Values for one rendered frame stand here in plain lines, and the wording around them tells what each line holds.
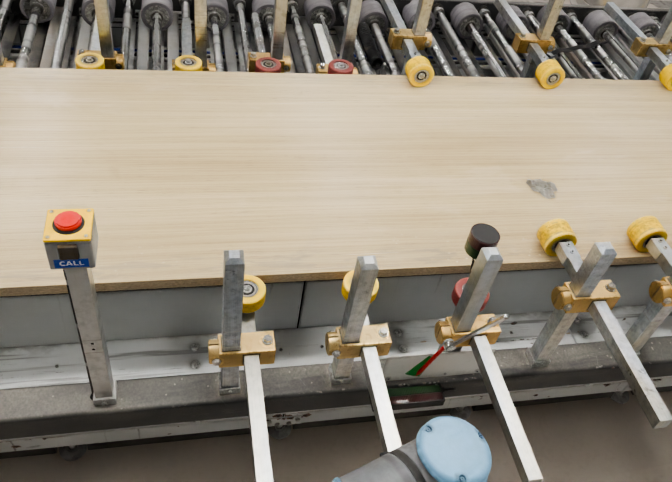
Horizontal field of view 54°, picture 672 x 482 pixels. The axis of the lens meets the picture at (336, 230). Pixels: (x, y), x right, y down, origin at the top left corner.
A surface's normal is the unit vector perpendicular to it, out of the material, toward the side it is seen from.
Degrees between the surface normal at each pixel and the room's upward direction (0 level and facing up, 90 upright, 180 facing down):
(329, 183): 0
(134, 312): 90
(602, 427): 0
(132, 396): 0
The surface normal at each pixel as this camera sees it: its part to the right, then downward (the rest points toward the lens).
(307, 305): 0.18, 0.72
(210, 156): 0.14, -0.70
